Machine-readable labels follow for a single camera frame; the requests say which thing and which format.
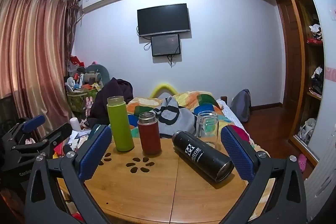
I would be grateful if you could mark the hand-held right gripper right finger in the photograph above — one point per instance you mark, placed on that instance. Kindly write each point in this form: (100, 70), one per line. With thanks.
(237, 154)

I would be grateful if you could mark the pink clog shoe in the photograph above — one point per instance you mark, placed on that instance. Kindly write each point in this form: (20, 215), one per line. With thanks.
(302, 162)

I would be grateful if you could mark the black cup with white print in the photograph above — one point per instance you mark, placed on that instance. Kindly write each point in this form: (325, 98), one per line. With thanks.
(202, 154)

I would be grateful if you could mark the colourful patterned blanket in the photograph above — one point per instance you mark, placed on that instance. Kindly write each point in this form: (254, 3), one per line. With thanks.
(202, 102)

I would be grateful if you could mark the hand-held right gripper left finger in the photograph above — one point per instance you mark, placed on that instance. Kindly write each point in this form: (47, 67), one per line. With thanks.
(95, 153)

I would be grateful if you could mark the white sliding wardrobe door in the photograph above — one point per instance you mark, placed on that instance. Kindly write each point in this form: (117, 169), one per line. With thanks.
(325, 108)

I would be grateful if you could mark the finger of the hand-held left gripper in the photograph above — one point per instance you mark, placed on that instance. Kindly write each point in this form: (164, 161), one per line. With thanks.
(33, 123)
(56, 136)

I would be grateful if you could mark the green basket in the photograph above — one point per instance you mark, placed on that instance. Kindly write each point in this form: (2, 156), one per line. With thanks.
(78, 102)

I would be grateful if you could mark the green cup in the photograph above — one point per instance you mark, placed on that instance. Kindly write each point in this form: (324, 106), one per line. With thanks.
(120, 127)

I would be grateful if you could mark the pink striped curtain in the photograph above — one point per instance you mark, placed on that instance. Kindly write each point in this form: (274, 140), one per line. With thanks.
(31, 56)

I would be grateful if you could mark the dark coat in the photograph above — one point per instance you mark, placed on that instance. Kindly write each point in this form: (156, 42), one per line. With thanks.
(115, 90)

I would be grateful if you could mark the red bag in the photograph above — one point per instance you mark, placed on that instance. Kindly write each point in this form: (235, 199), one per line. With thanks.
(76, 61)

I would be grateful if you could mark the black wall television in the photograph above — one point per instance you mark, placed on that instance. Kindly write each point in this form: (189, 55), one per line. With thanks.
(164, 19)

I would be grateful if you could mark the pink bunny toy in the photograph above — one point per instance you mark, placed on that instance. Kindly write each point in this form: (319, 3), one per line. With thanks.
(89, 104)

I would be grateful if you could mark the grey backpack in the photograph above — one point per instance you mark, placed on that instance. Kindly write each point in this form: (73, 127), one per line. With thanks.
(241, 106)

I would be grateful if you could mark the red cup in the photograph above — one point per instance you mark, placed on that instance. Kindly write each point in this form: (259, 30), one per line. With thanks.
(149, 136)

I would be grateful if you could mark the grey black sweater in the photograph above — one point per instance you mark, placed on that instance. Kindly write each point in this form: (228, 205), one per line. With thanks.
(172, 115)

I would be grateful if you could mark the green plush toy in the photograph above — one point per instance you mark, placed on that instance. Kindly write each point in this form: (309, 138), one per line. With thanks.
(95, 73)

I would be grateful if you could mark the wooden wardrobe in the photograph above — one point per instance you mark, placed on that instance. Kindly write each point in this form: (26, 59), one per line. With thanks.
(299, 56)

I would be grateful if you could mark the yellow foam arch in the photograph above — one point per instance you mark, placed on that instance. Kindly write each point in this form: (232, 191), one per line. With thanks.
(164, 87)

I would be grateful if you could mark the small black monitor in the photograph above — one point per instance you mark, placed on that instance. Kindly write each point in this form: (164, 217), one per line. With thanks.
(166, 45)

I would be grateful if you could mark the wooden door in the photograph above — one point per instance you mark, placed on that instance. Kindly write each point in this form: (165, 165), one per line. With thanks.
(290, 69)

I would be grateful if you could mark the clear glass cup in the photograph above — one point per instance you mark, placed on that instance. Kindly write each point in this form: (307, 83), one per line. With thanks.
(207, 129)

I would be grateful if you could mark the white bottle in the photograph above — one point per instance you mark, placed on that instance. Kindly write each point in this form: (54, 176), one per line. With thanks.
(75, 124)

